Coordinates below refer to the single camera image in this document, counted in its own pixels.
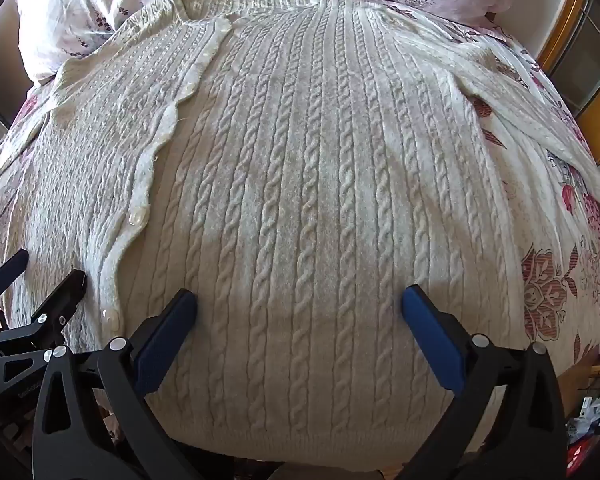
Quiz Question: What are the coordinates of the floral bed sheet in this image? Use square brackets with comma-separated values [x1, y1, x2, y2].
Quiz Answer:
[0, 25, 600, 391]

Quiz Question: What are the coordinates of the cream cable-knit cardigan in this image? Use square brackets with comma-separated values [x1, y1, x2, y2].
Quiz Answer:
[0, 0, 600, 463]

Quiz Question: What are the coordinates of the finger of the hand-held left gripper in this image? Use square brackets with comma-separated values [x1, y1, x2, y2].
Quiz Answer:
[0, 249, 30, 306]
[0, 270, 87, 386]

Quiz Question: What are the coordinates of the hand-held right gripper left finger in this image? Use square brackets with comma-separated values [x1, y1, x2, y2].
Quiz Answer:
[31, 288, 236, 480]

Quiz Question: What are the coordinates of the pink floral pillow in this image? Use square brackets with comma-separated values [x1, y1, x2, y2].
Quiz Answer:
[17, 0, 251, 86]

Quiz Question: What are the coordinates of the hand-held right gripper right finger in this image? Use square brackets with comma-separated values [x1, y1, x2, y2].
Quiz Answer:
[390, 284, 567, 480]

